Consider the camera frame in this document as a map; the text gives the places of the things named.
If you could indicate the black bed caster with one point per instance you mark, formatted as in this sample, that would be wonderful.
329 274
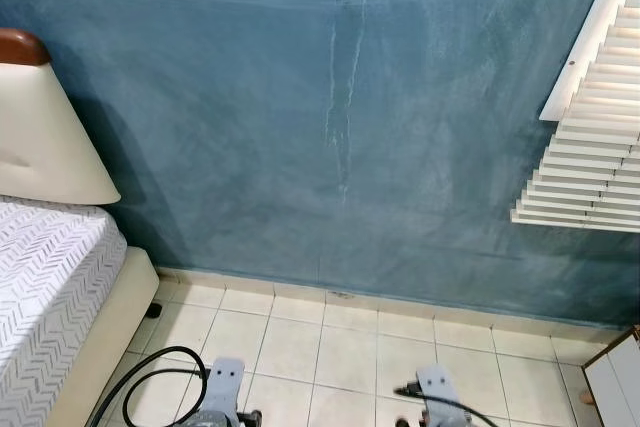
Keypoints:
153 310

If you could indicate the cream padded headboard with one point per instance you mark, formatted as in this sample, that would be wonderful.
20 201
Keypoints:
40 127

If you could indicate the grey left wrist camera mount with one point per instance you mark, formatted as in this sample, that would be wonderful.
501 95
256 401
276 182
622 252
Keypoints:
225 387

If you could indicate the cream bed base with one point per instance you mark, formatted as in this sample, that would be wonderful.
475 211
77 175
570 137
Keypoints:
110 317

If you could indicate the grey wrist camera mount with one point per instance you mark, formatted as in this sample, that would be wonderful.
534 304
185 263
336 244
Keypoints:
437 392
225 387

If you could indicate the white cabinet with wooden knob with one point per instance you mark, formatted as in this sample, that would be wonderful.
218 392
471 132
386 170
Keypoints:
612 377

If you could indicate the white slatted window blind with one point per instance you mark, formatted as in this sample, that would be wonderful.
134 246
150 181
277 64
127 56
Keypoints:
590 177

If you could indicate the mattress with white chevron sheet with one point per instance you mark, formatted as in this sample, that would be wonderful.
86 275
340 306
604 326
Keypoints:
50 267

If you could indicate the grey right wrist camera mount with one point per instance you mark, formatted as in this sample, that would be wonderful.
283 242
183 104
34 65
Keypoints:
437 392

